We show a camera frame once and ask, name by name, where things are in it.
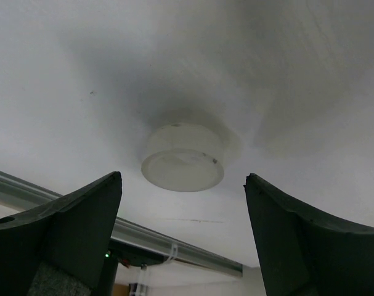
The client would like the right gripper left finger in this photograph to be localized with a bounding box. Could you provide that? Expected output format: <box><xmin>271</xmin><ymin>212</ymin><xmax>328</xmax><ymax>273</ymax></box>
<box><xmin>0</xmin><ymin>171</ymin><xmax>122</xmax><ymax>295</ymax></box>

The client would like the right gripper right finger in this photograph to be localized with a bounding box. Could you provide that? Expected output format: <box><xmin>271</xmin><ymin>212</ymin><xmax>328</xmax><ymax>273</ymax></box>
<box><xmin>244</xmin><ymin>173</ymin><xmax>374</xmax><ymax>295</ymax></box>

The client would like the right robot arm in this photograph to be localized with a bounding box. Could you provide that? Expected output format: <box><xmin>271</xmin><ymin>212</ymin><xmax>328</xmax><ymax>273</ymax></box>
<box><xmin>0</xmin><ymin>171</ymin><xmax>374</xmax><ymax>295</ymax></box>

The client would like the clear tape roll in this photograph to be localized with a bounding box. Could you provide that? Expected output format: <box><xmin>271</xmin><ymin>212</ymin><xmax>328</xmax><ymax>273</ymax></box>
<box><xmin>141</xmin><ymin>122</ymin><xmax>242</xmax><ymax>192</ymax></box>

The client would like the aluminium rail frame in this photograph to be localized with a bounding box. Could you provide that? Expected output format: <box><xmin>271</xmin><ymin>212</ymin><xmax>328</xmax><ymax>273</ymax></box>
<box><xmin>0</xmin><ymin>166</ymin><xmax>243</xmax><ymax>278</ymax></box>

